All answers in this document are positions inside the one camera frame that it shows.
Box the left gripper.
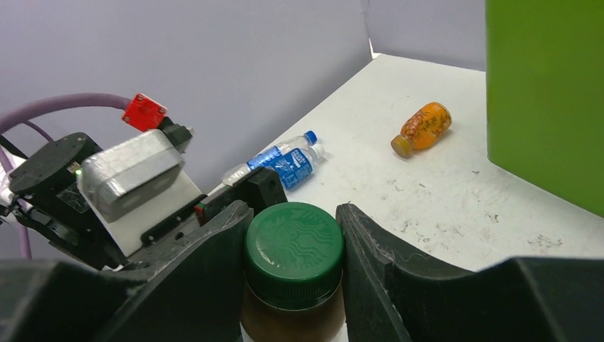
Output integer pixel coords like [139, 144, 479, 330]
[9, 133, 286, 269]

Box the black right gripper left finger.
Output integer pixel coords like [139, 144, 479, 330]
[1, 201, 254, 341]

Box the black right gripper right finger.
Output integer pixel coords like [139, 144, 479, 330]
[336, 204, 603, 341]

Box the coffee bottle green cap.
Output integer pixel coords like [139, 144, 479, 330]
[239, 202, 349, 342]

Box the small orange juice bottle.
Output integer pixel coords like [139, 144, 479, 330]
[390, 102, 452, 157]

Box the green plastic bin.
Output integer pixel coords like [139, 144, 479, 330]
[485, 0, 603, 215]

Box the blue cap water bottle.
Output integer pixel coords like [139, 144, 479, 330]
[222, 130, 325, 190]

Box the white cap blue label bottle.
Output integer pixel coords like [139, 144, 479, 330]
[261, 143, 325, 191]

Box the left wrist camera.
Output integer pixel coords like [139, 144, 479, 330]
[76, 118, 203, 259]

